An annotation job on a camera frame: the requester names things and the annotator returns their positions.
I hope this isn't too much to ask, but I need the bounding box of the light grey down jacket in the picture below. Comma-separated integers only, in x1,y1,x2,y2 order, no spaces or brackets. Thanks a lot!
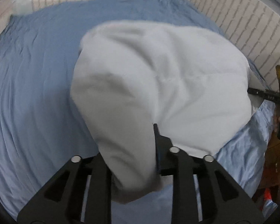
71,21,263,203

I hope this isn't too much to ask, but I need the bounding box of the blue bed sheet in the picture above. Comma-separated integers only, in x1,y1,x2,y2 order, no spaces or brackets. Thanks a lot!
0,0,278,224

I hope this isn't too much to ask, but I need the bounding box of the red object on floor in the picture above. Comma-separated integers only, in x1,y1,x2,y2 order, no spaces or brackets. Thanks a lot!
262,188,275,209

